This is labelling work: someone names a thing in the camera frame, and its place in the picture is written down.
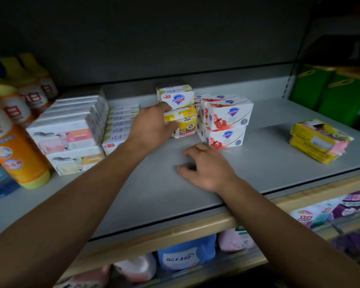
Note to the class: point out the white and yellow soap box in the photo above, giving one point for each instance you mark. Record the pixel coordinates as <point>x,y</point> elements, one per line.
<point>177,97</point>

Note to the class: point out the person's right thumb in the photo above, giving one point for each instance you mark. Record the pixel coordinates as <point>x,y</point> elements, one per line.
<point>186,170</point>

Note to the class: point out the orange detergent bottle yellow cap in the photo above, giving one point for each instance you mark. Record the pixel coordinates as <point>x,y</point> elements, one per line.
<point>28,89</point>
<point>16,152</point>
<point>45,82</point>
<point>12,106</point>

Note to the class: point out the person's right hand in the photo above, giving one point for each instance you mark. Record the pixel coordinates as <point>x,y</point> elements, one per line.
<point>211,169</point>

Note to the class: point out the pink detergent pouch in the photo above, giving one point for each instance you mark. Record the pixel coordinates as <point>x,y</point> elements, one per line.
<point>235,239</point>
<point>136,268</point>
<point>84,278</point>

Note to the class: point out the person's right forearm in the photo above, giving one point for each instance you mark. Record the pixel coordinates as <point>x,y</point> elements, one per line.
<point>288,239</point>

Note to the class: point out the white colourful detergent bag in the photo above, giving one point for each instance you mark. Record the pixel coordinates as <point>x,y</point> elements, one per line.
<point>313,214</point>

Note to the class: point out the person's left hand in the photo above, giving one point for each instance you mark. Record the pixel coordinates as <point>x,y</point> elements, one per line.
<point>148,125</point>

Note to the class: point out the purple detergent bag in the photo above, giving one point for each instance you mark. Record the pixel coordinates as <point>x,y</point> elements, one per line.
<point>354,242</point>
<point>352,203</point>

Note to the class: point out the row of slim white soap boxes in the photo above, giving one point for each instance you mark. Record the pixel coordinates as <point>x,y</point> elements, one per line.
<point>118,128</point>

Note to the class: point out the blue detergent pouch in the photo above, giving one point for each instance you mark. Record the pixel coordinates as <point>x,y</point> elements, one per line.
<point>187,251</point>

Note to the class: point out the yellow soap bundle pink label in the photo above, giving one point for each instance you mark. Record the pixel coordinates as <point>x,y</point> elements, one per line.
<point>321,134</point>
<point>310,151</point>

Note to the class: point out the white pomegranate soap box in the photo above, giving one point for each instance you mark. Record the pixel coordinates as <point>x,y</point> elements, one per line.
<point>219,96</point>
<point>228,115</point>
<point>225,137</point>

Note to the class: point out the stack of large white soap packs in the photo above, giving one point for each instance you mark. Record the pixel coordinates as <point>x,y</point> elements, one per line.
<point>69,131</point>

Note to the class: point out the person's left thumb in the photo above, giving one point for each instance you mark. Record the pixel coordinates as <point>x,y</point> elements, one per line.
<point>172,128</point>

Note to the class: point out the person's left forearm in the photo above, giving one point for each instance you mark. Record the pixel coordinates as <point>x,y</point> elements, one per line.
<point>69,209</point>

